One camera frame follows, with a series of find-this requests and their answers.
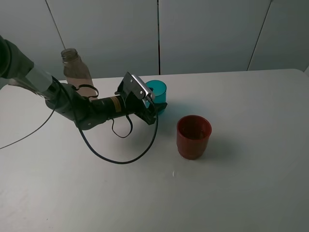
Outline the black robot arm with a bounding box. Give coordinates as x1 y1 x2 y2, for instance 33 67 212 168
0 38 167 131

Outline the black camera cable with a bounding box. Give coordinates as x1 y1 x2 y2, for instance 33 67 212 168
0 78 159 164

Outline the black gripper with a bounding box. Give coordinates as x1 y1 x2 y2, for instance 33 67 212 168
125 93 168 125

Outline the clear brown plastic bottle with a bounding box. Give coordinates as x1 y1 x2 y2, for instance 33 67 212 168
61 48 98 100

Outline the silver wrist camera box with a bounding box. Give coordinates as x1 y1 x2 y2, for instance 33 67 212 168
115 72 155 102

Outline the red plastic cup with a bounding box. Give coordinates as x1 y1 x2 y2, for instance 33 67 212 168
176 115 212 160

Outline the teal translucent plastic cup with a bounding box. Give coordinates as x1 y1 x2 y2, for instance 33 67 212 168
146 80 167 103

